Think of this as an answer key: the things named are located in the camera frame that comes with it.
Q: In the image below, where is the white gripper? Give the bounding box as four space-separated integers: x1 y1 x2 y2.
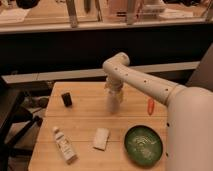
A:
105 77 123 103

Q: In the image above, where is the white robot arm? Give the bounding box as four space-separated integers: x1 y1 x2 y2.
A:
103 52 213 171

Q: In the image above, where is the white eraser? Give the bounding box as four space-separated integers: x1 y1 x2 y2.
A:
93 128 109 150

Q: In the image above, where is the small black cup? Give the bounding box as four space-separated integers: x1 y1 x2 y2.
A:
61 92 72 107

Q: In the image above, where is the orange carrot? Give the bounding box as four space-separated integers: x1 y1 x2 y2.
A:
147 98 155 115

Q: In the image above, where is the green round plate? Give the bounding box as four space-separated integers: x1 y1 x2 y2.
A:
124 125 163 168

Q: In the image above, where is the white labelled bottle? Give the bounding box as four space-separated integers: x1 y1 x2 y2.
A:
53 127 77 164

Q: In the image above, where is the black office chair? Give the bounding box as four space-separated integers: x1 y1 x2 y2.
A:
0 76 43 171

